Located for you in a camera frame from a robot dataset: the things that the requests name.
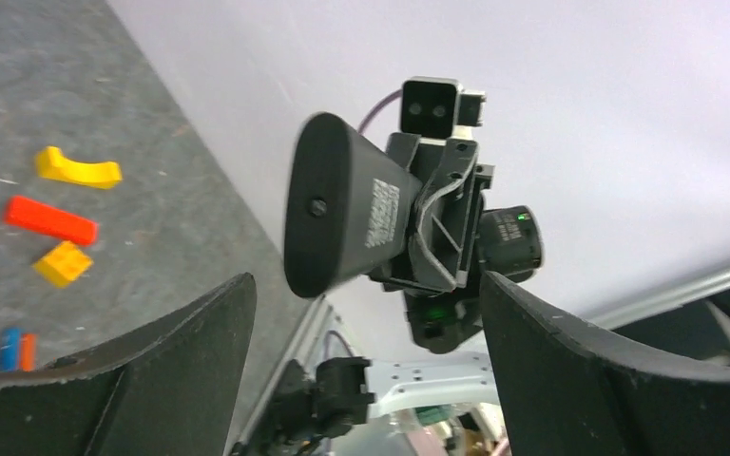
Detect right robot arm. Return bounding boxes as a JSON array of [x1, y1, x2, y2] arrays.
[[283, 113, 543, 354]]

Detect black remote control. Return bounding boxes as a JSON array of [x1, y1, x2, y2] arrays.
[[283, 112, 421, 298]]

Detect red rectangular block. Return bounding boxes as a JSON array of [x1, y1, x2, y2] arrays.
[[4, 195, 98, 246]]

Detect orange cube block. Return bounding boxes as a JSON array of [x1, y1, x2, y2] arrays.
[[32, 241, 93, 288]]

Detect blue battery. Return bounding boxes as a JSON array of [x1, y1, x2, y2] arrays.
[[0, 327, 22, 371]]

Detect yellow arch block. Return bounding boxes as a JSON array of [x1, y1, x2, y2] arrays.
[[34, 146, 123, 190]]

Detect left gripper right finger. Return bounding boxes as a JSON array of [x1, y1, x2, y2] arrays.
[[480, 272, 730, 455]]

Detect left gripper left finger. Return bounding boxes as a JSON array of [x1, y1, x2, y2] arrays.
[[0, 273, 257, 455]]

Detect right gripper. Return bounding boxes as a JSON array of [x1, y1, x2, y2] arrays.
[[368, 133, 492, 295]]

